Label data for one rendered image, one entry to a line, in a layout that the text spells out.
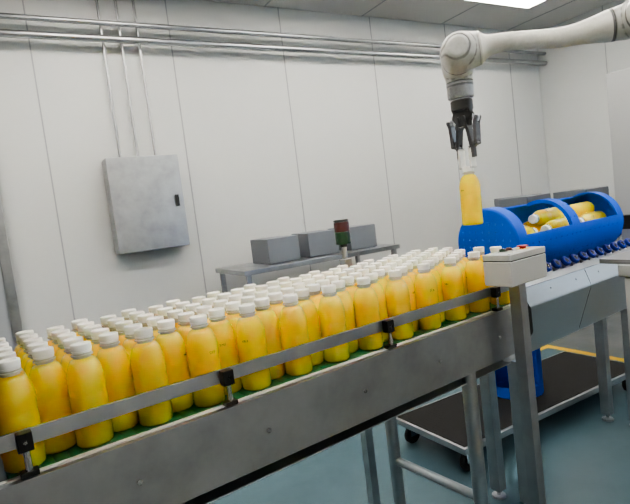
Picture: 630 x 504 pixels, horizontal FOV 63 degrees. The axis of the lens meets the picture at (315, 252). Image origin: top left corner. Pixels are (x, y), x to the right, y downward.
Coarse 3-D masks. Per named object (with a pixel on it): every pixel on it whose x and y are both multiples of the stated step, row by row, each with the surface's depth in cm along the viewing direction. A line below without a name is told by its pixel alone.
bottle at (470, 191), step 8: (464, 176) 178; (472, 176) 177; (464, 184) 177; (472, 184) 176; (464, 192) 177; (472, 192) 176; (480, 192) 178; (464, 200) 178; (472, 200) 176; (480, 200) 177; (464, 208) 178; (472, 208) 176; (480, 208) 177; (464, 216) 178; (472, 216) 177; (480, 216) 177; (464, 224) 179; (472, 224) 177
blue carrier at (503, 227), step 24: (600, 192) 250; (504, 216) 197; (528, 216) 243; (576, 216) 221; (480, 240) 207; (504, 240) 198; (528, 240) 198; (552, 240) 208; (576, 240) 220; (600, 240) 236
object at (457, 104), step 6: (456, 102) 175; (462, 102) 174; (468, 102) 174; (456, 108) 175; (462, 108) 174; (468, 108) 174; (456, 114) 178; (462, 114) 176; (468, 114) 174; (468, 120) 175; (462, 126) 178
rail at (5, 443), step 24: (504, 288) 177; (408, 312) 150; (432, 312) 156; (336, 336) 134; (360, 336) 139; (264, 360) 122; (288, 360) 126; (192, 384) 111; (216, 384) 115; (96, 408) 100; (120, 408) 103; (48, 432) 95
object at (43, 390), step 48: (336, 288) 144; (384, 288) 156; (432, 288) 158; (48, 336) 126; (192, 336) 115; (240, 336) 122; (288, 336) 129; (384, 336) 151; (0, 384) 93; (48, 384) 99; (96, 384) 101; (144, 384) 107; (240, 384) 124; (0, 432) 93; (96, 432) 101
